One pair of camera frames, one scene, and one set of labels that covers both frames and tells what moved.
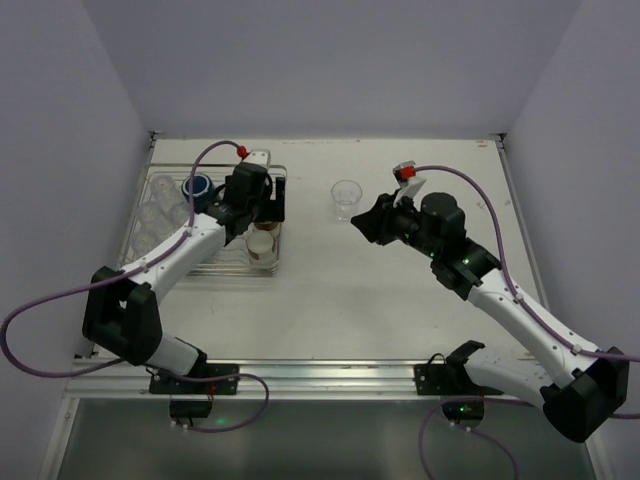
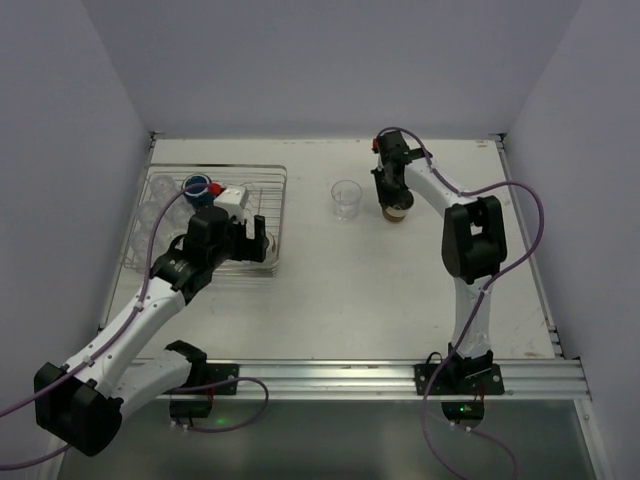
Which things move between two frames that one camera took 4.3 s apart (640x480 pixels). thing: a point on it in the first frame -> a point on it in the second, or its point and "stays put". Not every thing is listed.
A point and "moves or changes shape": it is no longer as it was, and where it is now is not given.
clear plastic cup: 345,195 stays put
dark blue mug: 203,190 stays put
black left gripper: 270,211 -> 248,245
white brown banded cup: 272,227 moves or changes shape
